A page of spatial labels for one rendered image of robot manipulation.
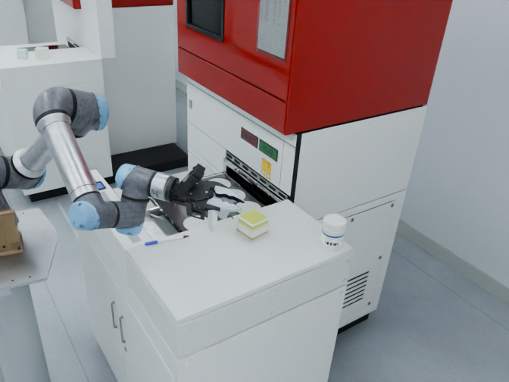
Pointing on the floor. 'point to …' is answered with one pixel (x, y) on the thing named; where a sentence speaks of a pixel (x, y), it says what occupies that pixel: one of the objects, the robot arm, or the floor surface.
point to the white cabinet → (103, 327)
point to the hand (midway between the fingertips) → (238, 202)
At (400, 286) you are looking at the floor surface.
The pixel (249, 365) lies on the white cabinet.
